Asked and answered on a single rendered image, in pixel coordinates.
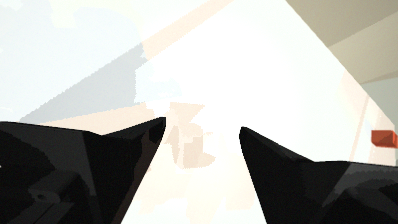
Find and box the small red-orange block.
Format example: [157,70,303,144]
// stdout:
[371,130,398,149]

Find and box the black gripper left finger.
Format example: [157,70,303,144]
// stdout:
[0,116,166,224]

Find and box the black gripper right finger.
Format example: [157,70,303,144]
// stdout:
[239,126,398,224]

